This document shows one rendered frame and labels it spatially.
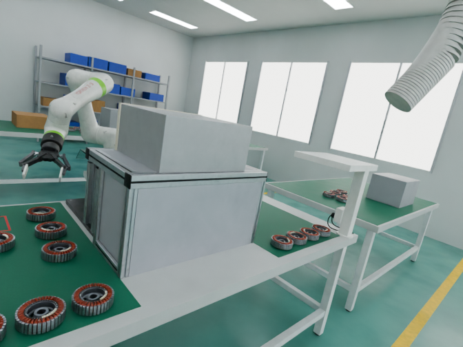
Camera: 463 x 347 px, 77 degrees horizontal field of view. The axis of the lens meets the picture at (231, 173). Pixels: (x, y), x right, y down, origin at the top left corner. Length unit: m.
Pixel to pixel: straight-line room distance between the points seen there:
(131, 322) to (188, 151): 0.57
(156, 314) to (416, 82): 1.57
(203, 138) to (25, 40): 7.18
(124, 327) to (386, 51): 5.65
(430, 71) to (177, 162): 1.34
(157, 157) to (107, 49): 7.56
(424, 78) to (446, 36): 0.22
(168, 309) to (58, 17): 7.72
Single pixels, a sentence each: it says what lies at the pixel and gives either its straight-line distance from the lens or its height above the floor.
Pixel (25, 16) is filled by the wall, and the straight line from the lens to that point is 8.16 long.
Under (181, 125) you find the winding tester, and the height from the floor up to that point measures 1.29.
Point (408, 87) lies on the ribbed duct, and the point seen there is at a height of 1.63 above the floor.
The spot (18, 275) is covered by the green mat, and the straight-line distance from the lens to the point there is 1.19.
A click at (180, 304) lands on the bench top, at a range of 1.03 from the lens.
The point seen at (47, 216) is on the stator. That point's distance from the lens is 1.54.
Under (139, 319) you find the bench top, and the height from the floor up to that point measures 0.75.
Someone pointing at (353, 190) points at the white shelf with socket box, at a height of 1.04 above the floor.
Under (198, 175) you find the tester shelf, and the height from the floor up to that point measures 1.11.
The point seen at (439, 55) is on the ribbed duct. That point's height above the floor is 1.81.
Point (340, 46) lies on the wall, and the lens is 6.37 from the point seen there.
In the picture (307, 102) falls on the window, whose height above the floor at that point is 1.81.
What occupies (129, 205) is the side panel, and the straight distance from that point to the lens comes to 1.01.
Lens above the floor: 1.37
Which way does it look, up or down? 12 degrees down
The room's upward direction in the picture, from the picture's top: 10 degrees clockwise
